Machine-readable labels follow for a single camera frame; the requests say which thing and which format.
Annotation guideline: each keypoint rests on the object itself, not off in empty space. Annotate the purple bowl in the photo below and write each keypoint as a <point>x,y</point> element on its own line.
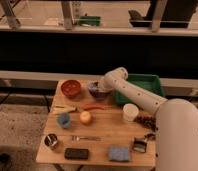
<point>98,95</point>

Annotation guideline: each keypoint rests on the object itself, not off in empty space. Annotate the light blue towel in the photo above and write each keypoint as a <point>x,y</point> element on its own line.
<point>93,87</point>

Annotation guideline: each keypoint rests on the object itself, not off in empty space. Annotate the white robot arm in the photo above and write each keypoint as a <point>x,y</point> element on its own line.
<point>176,147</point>

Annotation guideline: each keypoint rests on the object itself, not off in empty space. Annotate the red bowl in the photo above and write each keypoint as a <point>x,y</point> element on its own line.
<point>71,88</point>

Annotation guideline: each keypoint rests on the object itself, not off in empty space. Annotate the red chili pepper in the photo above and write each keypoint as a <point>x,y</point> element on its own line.
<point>93,107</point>

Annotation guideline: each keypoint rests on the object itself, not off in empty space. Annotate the yellow apple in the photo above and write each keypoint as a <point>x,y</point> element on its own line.
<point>85,117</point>

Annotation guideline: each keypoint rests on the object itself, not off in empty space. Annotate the white cup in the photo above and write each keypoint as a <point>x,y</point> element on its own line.
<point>130,112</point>

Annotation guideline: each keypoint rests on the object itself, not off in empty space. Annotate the wooden table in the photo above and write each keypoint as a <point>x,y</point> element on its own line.
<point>108,124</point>

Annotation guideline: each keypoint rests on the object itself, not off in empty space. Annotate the yellow banana piece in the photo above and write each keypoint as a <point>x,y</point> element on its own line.
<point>63,109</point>

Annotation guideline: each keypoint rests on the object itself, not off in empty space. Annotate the blue cup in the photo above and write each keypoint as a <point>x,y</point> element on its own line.
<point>63,120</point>

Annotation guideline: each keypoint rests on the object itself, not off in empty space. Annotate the green tray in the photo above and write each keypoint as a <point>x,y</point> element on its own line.
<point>146,81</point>

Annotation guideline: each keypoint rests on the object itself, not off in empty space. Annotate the silver fork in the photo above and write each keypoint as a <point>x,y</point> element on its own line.
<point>78,138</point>

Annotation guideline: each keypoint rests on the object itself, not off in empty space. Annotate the pile of brown raisins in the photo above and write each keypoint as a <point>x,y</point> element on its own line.
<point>147,122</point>

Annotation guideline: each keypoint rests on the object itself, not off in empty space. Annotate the green box on shelf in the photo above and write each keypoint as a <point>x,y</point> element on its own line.
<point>89,20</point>

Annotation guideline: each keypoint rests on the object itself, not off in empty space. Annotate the blue sponge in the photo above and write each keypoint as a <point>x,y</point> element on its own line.
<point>118,154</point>

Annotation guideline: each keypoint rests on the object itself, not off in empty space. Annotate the metal cup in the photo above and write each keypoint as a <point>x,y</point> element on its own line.
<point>51,141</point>

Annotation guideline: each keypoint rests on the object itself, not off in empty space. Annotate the black rectangular box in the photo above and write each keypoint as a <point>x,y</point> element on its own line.
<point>76,153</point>

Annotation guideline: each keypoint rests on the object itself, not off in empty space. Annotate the black handled knife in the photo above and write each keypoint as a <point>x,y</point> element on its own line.
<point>150,137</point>

